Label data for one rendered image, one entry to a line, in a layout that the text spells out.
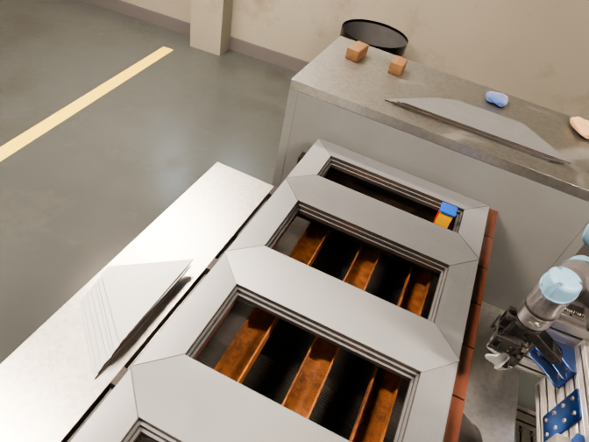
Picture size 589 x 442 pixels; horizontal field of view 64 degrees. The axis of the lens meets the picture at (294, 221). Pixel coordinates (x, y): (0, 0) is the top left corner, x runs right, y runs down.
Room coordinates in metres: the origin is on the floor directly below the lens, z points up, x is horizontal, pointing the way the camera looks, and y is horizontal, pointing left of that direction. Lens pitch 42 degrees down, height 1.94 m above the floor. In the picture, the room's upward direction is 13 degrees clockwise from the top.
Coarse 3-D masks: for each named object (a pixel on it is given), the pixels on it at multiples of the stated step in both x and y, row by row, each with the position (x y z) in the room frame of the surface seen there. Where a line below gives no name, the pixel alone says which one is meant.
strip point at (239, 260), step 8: (248, 248) 1.02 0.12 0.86; (256, 248) 1.02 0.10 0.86; (232, 256) 0.97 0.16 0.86; (240, 256) 0.98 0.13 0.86; (248, 256) 0.98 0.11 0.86; (232, 264) 0.94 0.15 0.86; (240, 264) 0.94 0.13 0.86; (248, 264) 0.95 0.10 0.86; (232, 272) 0.91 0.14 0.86; (240, 272) 0.91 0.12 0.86
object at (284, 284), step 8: (288, 264) 0.99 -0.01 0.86; (296, 264) 1.00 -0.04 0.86; (304, 264) 1.01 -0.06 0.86; (280, 272) 0.95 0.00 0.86; (288, 272) 0.96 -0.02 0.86; (296, 272) 0.97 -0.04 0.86; (304, 272) 0.97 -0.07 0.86; (272, 280) 0.91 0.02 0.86; (280, 280) 0.92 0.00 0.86; (288, 280) 0.93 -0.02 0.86; (296, 280) 0.94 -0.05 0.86; (272, 288) 0.88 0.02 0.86; (280, 288) 0.89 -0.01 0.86; (288, 288) 0.90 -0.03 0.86; (296, 288) 0.91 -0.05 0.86; (264, 296) 0.85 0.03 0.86; (272, 296) 0.85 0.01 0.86; (280, 296) 0.86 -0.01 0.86; (288, 296) 0.87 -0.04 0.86; (280, 304) 0.83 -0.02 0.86
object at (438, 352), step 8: (432, 336) 0.85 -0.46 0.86; (440, 336) 0.86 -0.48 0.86; (432, 344) 0.82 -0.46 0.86; (440, 344) 0.83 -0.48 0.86; (448, 344) 0.84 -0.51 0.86; (432, 352) 0.80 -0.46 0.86; (440, 352) 0.80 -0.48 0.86; (448, 352) 0.81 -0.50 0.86; (432, 360) 0.77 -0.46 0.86; (440, 360) 0.77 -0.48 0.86; (424, 368) 0.74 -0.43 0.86; (432, 368) 0.74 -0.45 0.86
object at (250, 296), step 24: (336, 168) 1.60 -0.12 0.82; (360, 168) 1.59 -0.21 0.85; (408, 192) 1.53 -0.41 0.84; (288, 216) 1.22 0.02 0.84; (312, 216) 1.27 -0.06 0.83; (456, 216) 1.47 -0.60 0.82; (384, 240) 1.21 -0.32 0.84; (432, 264) 1.16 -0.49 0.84; (240, 288) 0.87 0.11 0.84; (216, 312) 0.76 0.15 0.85; (288, 312) 0.82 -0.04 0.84; (432, 312) 0.96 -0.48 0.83; (336, 336) 0.78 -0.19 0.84; (384, 360) 0.74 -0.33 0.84; (408, 384) 0.71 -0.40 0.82; (408, 408) 0.62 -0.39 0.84; (144, 432) 0.42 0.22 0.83
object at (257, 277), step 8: (264, 248) 1.03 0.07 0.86; (256, 256) 0.99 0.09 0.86; (264, 256) 1.00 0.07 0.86; (272, 256) 1.01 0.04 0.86; (280, 256) 1.02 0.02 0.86; (256, 264) 0.96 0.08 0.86; (264, 264) 0.97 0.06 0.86; (272, 264) 0.97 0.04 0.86; (280, 264) 0.98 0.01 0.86; (248, 272) 0.92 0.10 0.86; (256, 272) 0.93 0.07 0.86; (264, 272) 0.94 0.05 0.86; (272, 272) 0.94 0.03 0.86; (240, 280) 0.89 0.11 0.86; (248, 280) 0.89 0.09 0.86; (256, 280) 0.90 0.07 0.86; (264, 280) 0.91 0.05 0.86; (248, 288) 0.86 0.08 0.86; (256, 288) 0.87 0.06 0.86; (264, 288) 0.88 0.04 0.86
